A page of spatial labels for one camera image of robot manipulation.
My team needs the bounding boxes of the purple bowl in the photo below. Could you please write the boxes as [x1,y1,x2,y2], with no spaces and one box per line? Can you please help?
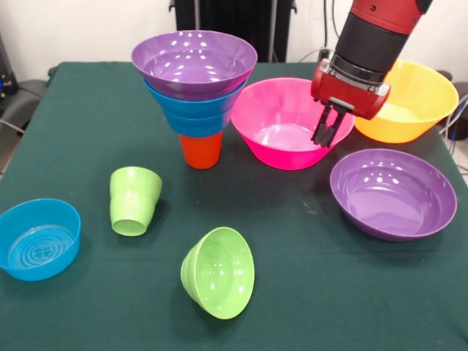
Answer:
[131,30,258,100]
[329,148,458,242]

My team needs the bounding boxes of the blue bowl with ringed bottom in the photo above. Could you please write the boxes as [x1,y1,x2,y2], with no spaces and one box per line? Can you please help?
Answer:
[164,107,233,138]
[0,198,82,282]

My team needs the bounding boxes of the light blue cable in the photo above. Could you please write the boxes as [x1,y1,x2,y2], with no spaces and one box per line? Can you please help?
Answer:
[437,93,468,142]

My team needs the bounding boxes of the small green bowl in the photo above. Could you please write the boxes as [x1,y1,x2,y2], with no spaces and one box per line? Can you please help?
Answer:
[180,227,256,321]

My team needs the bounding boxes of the orange cup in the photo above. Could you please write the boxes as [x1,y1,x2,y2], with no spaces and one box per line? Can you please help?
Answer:
[178,130,224,170]

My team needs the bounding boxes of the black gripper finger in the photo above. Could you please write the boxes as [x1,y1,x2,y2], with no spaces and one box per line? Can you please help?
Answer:
[322,108,347,149]
[311,104,333,146]

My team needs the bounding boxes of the dark green tablecloth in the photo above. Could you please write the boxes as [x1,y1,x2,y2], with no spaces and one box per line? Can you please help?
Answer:
[0,61,468,351]

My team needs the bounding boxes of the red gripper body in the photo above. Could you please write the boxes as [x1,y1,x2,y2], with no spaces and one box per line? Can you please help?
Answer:
[310,58,391,121]

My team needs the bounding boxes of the black equipment rack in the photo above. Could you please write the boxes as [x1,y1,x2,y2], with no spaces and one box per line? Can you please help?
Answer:
[0,34,18,110]

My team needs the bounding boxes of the yellow-orange bowl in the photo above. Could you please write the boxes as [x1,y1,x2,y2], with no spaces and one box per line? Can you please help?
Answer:
[354,59,460,144]

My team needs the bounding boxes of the black plug with grey cable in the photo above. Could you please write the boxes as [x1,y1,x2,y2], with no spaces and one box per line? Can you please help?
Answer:
[299,46,336,63]

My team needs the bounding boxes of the green cup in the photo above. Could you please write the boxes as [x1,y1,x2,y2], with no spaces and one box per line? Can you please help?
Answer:
[109,166,164,238]

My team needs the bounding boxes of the black rounded seat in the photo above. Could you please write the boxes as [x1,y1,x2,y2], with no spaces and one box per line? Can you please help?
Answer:
[5,78,49,127]

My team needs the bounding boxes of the deep smooth blue bowl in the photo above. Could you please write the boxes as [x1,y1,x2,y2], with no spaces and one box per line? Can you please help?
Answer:
[142,77,246,121]

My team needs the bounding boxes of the grey floor cable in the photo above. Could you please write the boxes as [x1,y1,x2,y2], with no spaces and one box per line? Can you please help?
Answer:
[0,118,26,135]

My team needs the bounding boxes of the pink bowl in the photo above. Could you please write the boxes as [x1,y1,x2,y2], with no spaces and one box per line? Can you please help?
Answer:
[230,78,355,171]

